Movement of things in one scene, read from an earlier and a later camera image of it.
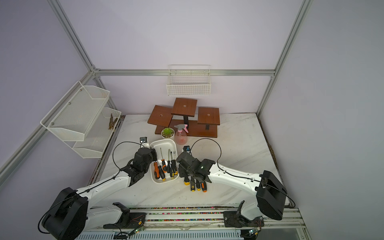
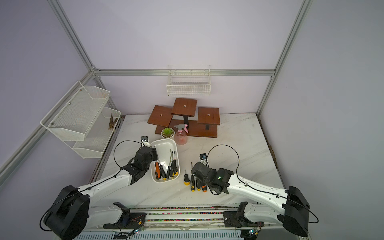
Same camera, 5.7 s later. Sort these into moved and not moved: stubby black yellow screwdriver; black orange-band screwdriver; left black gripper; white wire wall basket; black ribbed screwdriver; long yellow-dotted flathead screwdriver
Moved: black orange-band screwdriver; black ribbed screwdriver
Not moved: stubby black yellow screwdriver; white wire wall basket; left black gripper; long yellow-dotted flathead screwdriver
